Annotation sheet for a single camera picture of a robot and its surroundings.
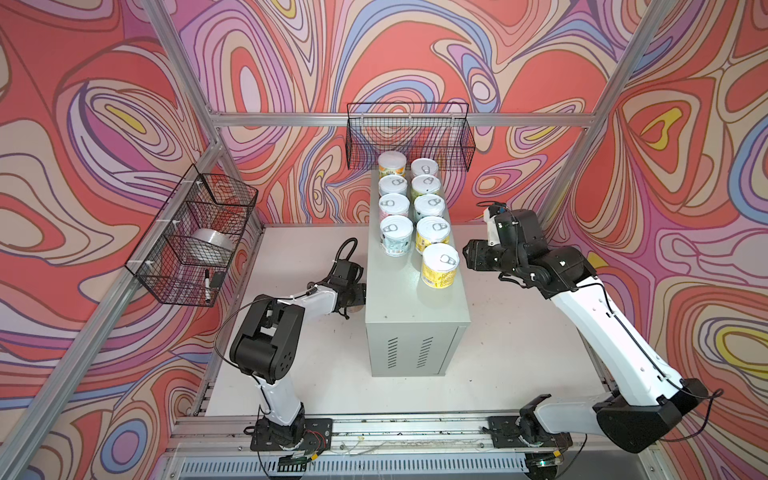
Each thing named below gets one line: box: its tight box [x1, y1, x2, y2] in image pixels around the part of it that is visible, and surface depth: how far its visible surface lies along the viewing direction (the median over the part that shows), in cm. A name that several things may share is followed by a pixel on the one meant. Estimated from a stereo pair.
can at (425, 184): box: [411, 174, 441, 198], surface depth 76 cm
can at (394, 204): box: [378, 193, 411, 215], surface depth 71 cm
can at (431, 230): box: [416, 216, 451, 253], surface depth 65 cm
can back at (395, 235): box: [380, 215, 414, 258], surface depth 66 cm
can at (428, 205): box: [413, 194, 446, 221], surface depth 70 cm
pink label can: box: [411, 158, 439, 177], surface depth 80 cm
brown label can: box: [378, 174, 408, 197], surface depth 76 cm
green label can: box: [377, 150, 407, 179], surface depth 79 cm
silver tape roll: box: [190, 228, 235, 256], surface depth 73 cm
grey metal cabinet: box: [365, 170, 471, 377], surface depth 64 cm
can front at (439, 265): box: [421, 243, 460, 289], surface depth 60 cm
